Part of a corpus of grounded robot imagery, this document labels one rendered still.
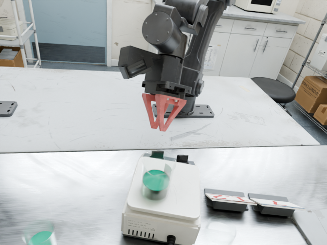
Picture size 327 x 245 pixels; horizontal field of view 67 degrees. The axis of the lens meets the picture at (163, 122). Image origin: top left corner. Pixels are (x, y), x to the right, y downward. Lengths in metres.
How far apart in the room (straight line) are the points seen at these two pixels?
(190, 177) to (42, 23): 3.07
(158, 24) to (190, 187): 0.29
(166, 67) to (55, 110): 0.41
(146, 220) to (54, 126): 0.41
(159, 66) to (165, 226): 0.29
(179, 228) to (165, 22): 0.34
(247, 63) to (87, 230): 2.97
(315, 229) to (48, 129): 0.66
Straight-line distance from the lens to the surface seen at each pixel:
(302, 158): 0.80
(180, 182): 0.45
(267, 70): 3.45
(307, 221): 0.61
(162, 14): 0.46
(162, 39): 0.45
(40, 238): 0.47
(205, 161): 0.64
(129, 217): 0.43
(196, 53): 0.72
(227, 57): 3.10
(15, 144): 0.69
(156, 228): 0.44
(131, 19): 3.29
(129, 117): 0.75
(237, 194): 0.59
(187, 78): 0.71
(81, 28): 3.32
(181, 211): 0.42
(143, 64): 0.48
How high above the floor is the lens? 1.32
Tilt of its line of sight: 34 degrees down
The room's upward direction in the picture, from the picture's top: 9 degrees clockwise
